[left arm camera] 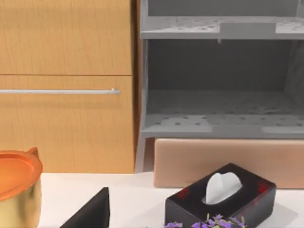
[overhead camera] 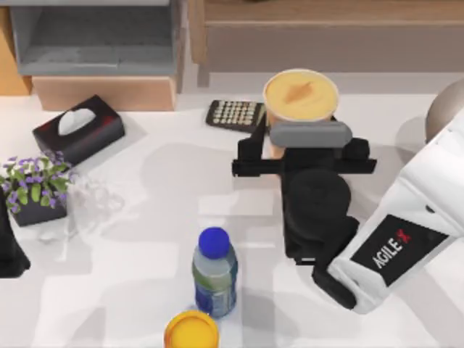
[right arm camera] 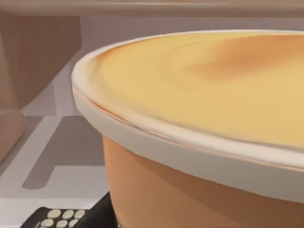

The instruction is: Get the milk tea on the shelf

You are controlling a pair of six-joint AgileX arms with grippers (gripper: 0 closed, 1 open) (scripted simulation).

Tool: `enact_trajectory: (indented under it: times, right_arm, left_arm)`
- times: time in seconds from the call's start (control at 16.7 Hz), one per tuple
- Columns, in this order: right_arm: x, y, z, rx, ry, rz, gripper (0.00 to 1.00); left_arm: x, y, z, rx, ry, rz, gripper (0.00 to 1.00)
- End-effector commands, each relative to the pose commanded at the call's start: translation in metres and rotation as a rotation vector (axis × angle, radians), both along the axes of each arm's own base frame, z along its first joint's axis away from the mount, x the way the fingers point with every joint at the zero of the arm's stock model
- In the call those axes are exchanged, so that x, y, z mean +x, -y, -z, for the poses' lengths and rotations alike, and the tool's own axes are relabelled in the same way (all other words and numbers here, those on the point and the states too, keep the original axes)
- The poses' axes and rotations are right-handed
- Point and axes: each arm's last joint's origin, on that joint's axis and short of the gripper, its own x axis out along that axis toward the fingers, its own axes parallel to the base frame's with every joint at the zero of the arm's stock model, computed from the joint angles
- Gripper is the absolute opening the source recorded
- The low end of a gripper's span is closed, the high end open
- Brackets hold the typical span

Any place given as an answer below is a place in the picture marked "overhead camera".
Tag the blue capped clear bottle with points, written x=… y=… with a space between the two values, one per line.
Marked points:
x=214 y=275

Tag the black tissue box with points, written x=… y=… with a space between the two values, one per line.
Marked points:
x=90 y=139

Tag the pale wooden drawer front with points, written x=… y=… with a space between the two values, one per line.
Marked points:
x=105 y=92

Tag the orange paper cup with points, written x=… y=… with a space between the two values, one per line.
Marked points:
x=300 y=95

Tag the purple flower plant pot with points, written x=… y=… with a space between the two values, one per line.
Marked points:
x=36 y=188

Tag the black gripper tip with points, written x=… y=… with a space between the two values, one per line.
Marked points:
x=11 y=246

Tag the black calculator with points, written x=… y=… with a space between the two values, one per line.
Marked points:
x=233 y=115

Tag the pale grey rounded box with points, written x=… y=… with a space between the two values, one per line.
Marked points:
x=311 y=135

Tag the white tissue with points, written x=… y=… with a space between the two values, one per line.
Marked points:
x=75 y=120

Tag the wooden cupboard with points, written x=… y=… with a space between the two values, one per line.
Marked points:
x=11 y=65

